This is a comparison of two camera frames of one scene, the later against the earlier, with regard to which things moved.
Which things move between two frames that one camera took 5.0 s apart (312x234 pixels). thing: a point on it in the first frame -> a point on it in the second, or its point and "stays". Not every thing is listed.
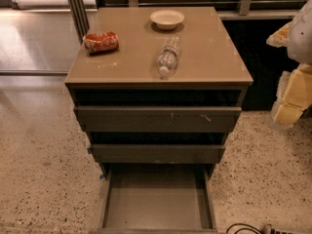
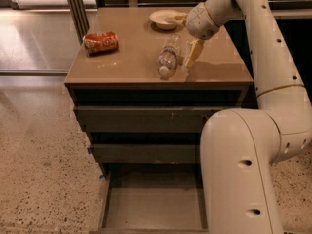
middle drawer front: x=154 y=153 stays
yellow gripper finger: x=280 y=37 -> x=178 y=18
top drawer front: x=158 y=119 stays
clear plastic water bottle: x=169 y=56 stays
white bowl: x=167 y=19 stays
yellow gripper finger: x=294 y=96 -> x=196 y=47
